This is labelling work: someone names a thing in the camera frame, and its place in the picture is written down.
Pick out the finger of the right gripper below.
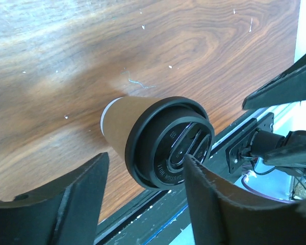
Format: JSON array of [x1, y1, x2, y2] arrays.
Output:
[[242, 54, 306, 110], [262, 130, 306, 176]]

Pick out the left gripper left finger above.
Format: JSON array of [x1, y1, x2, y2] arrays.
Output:
[[0, 153, 109, 244]]

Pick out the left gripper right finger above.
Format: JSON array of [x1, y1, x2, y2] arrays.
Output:
[[184, 155, 306, 244]]

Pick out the black cup lid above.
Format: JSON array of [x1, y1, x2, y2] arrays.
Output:
[[124, 96, 215, 190]]

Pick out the single brown paper cup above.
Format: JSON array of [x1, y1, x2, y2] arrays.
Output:
[[100, 96, 167, 166]]

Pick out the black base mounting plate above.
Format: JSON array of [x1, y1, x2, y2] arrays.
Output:
[[94, 109, 274, 244]]

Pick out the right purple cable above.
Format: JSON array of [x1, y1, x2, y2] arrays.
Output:
[[241, 170, 296, 204]]

